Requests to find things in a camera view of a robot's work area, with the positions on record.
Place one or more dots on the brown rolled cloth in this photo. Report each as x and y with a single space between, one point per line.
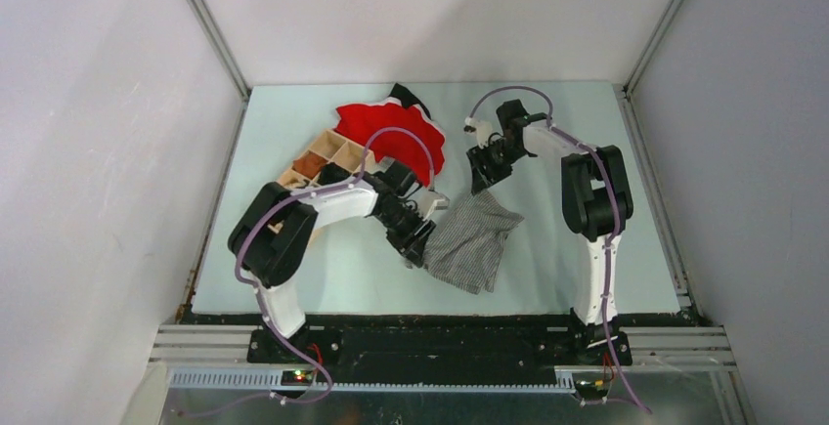
309 165

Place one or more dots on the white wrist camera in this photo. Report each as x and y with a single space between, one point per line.
481 130
430 201

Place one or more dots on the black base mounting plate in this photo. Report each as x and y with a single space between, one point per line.
522 350

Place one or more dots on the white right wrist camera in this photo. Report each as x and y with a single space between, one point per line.
481 130

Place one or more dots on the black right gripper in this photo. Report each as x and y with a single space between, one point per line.
484 177

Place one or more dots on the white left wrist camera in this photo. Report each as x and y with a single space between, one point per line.
430 201

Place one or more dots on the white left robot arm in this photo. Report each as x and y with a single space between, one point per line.
271 238

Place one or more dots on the red garment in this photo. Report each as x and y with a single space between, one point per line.
399 126

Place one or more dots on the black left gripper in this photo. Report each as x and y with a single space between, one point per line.
410 244

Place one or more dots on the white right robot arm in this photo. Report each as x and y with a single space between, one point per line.
596 199

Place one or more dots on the grey striped underwear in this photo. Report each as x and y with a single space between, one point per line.
466 248

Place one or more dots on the aluminium front frame rail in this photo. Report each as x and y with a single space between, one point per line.
244 357

